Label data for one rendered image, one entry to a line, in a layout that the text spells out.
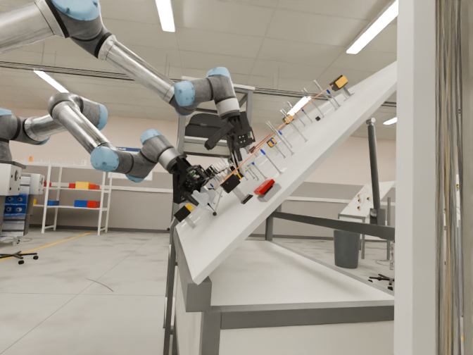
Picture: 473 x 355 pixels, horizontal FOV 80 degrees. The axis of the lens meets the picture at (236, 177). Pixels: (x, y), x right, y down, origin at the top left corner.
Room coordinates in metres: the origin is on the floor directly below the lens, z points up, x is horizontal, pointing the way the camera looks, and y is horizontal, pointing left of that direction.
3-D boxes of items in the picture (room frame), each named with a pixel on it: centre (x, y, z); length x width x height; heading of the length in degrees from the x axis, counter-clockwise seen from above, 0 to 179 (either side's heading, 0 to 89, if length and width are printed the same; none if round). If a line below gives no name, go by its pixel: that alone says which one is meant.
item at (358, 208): (6.55, -2.98, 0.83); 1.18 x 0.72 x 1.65; 5
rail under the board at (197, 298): (1.22, 0.21, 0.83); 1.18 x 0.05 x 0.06; 14
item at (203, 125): (2.06, 0.25, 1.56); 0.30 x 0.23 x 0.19; 105
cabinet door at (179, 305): (1.49, 0.25, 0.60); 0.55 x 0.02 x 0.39; 14
